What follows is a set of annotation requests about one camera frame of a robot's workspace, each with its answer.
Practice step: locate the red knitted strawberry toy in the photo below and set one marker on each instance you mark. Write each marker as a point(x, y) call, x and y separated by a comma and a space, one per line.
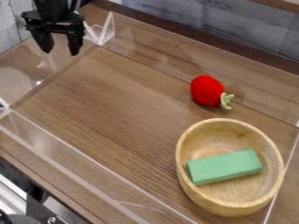
point(208, 93)

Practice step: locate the clear acrylic tray enclosure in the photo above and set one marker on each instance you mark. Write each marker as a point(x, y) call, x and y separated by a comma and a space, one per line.
point(93, 121)

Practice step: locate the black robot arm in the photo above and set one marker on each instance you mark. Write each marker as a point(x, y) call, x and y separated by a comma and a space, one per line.
point(55, 17)

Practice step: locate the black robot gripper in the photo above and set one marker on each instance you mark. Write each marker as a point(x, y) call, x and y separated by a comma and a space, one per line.
point(68, 24)

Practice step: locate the wooden bowl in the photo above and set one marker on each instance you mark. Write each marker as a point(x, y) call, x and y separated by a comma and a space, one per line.
point(240, 196)

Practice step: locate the green rectangular block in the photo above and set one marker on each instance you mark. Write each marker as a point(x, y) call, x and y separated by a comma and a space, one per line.
point(223, 167)

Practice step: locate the black metal bracket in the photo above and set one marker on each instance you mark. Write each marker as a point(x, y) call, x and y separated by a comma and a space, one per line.
point(37, 211)

